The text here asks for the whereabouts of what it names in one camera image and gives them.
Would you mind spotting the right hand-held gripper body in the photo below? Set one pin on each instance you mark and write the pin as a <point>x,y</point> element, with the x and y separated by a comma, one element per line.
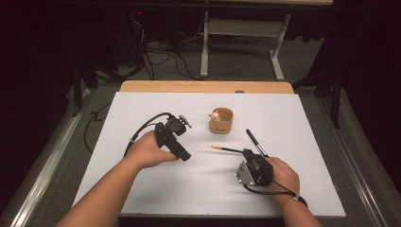
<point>258,171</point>

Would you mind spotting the person's right hand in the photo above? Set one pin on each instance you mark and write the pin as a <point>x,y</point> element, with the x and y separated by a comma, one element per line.
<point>285,179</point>

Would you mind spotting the black metal stand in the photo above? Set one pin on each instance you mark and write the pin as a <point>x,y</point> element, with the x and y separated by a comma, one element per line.
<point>336,101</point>
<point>77,91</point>

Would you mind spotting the person's left hand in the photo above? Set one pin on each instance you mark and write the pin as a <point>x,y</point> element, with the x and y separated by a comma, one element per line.
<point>146,151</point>

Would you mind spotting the black brush pen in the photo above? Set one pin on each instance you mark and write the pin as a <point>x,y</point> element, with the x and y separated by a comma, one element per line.
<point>253,138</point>

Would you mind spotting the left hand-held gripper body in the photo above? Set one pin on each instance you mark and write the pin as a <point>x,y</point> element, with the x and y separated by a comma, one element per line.
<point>173,126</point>

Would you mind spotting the tan bear pen holder cup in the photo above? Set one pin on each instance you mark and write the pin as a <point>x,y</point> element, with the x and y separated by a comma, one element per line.
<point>220,124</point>

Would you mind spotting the white metal desk frame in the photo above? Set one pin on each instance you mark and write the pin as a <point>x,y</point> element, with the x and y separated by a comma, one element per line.
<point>242,27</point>

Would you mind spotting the white table board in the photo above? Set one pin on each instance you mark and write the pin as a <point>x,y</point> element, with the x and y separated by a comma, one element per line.
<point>201,189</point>

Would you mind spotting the aluminium floor rail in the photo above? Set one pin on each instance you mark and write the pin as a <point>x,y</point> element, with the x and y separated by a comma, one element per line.
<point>353,160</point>
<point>47,170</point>

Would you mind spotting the black computer tower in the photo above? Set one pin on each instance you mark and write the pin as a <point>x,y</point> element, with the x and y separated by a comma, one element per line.
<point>126,38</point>

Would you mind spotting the orange-tipped pencil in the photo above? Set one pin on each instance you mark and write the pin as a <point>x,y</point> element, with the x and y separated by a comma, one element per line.
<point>225,149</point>

